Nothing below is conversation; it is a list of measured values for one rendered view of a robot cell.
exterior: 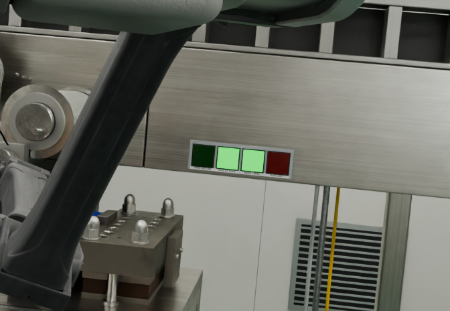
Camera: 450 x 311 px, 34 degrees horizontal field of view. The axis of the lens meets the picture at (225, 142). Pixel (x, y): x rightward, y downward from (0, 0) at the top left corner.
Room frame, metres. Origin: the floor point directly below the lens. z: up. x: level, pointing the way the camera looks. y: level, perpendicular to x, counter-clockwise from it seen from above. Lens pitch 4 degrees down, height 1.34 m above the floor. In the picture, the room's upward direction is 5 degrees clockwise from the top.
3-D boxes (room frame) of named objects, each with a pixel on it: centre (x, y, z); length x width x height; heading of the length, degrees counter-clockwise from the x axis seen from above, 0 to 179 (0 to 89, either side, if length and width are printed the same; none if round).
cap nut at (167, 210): (1.75, 0.12, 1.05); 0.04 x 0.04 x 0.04
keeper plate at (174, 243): (1.60, 0.09, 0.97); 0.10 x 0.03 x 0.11; 175
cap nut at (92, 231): (1.43, 0.25, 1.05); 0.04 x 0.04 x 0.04
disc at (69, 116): (1.45, 0.38, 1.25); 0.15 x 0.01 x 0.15; 85
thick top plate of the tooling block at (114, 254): (1.59, 0.18, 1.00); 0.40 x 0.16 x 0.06; 175
